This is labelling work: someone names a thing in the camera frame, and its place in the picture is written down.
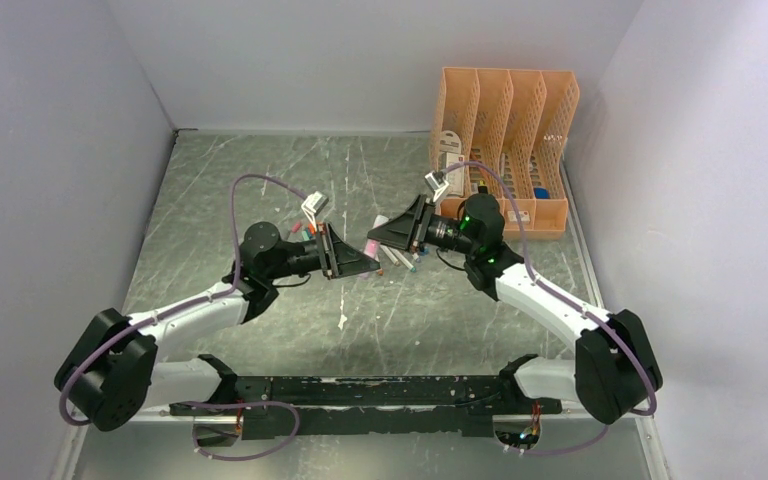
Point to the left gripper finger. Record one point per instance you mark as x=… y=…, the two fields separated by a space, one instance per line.
x=336 y=244
x=351 y=262

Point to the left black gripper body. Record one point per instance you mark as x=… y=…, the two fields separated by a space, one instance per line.
x=316 y=257

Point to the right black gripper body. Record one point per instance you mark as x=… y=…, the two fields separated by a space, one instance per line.
x=431 y=232

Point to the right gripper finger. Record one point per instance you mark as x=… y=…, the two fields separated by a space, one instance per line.
x=413 y=214
x=398 y=237

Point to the pink highlighter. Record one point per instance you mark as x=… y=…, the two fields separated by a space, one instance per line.
x=373 y=242

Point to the green capped white marker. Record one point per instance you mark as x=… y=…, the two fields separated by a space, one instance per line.
x=404 y=260

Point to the grey capped orange marker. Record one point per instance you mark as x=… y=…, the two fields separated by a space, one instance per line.
x=390 y=255

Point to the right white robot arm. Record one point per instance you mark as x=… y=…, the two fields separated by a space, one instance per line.
x=613 y=371

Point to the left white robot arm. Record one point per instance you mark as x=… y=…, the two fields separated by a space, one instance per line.
x=120 y=365

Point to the white packaged item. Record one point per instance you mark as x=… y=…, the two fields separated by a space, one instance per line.
x=451 y=153

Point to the orange plastic file organizer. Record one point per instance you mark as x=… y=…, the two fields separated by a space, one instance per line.
x=514 y=126

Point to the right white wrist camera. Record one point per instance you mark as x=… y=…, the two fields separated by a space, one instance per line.
x=439 y=185

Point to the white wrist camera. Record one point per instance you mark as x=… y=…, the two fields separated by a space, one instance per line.
x=439 y=185
x=312 y=207

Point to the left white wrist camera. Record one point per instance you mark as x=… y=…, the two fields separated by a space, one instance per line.
x=312 y=207

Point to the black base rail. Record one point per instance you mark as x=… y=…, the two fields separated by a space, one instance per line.
x=467 y=405

